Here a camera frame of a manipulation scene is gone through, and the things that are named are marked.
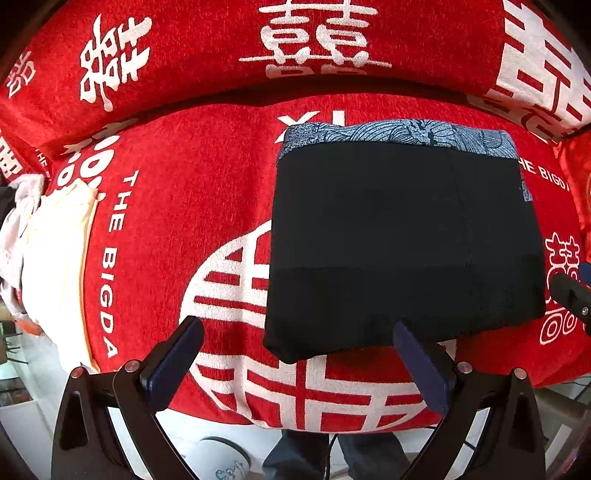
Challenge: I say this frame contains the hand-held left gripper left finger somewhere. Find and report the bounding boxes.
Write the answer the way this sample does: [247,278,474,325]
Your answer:
[51,316,205,480]

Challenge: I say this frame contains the white cup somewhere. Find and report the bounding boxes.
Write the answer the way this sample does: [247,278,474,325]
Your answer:
[198,436,253,480]

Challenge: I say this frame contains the black cable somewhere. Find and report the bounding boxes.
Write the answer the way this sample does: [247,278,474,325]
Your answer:
[322,433,339,480]

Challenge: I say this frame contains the red printed back cushion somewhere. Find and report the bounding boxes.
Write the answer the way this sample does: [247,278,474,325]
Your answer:
[0,0,591,185]

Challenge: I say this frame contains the cream cloth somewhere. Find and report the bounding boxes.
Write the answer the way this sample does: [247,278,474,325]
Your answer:
[21,179,100,374]

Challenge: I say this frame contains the pale pink cloth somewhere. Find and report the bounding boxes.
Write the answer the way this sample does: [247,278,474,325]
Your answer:
[0,174,47,333]

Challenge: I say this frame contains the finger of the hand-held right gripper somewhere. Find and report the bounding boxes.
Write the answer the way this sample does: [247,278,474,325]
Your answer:
[549,272,591,335]

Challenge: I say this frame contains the red printed blanket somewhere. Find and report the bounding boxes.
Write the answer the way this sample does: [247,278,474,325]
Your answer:
[41,92,591,435]

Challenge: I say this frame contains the person's legs in jeans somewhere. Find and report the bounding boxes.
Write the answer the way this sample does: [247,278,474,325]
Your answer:
[262,431,411,480]

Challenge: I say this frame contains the black pants with blue waistband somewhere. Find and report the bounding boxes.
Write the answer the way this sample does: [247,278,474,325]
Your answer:
[262,119,548,365]

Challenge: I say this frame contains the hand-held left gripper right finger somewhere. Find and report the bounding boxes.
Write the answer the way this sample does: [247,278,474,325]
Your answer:
[393,320,548,480]

